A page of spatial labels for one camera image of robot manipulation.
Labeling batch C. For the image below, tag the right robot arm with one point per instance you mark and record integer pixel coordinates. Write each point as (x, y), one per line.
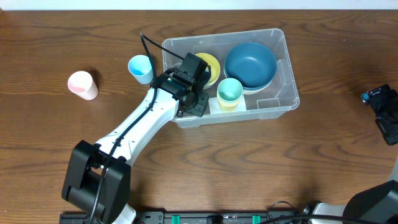
(378, 204)

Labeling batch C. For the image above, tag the clear plastic storage container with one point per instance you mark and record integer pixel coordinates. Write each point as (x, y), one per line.
(276, 99)

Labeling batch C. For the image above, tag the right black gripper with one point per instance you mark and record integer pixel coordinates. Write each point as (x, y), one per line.
(385, 113)

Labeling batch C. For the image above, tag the green plastic cup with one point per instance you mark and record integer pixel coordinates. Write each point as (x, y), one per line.
(230, 90)

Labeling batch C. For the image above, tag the pink plastic cup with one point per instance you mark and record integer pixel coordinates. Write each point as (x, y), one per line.
(83, 85)

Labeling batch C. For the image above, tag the yellow plastic cup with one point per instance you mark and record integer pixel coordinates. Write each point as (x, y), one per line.
(227, 106)
(219, 98)

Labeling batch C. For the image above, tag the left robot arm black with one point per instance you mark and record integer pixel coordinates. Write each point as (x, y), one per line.
(99, 175)

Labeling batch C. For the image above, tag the dark blue bowl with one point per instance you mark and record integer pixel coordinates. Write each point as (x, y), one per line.
(250, 56)
(252, 79)

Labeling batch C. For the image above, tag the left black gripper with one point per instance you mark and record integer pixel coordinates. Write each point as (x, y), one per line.
(199, 104)

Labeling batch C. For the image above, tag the beige large bowl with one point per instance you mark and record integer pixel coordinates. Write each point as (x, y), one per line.
(251, 92)

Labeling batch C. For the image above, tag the blue plastic cup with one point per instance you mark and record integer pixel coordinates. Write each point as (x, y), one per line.
(141, 69)

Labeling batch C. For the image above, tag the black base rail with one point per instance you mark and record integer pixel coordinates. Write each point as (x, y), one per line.
(214, 217)

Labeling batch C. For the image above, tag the yellow small bowl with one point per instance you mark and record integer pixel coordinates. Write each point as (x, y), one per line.
(214, 68)

